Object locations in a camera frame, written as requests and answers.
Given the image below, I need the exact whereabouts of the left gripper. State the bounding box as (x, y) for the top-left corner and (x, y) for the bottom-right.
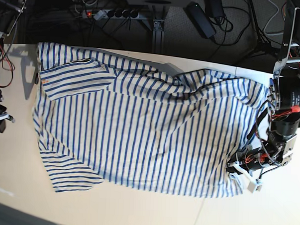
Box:
(226, 145), (283, 181)

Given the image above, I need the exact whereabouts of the blue white striped T-shirt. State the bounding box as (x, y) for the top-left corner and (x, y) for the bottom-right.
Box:
(33, 42), (268, 198)

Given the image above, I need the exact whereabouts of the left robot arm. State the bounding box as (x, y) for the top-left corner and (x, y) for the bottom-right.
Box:
(226, 0), (300, 184)

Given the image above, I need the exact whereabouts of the black tripod stand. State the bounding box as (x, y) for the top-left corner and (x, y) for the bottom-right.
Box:
(244, 0), (285, 61)

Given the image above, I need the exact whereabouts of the black power adapter brick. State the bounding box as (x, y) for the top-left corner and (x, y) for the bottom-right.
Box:
(185, 2), (216, 39)

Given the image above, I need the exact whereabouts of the black power strip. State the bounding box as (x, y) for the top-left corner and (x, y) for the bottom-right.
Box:
(82, 9), (141, 20)

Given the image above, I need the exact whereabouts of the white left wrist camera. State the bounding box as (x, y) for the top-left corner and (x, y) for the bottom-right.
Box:
(247, 181), (263, 193)

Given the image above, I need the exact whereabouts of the white cable on floor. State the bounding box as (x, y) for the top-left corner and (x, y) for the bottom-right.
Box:
(263, 0), (288, 37)

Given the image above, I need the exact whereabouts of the aluminium profile post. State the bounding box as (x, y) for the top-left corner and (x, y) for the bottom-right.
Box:
(152, 18), (165, 54)

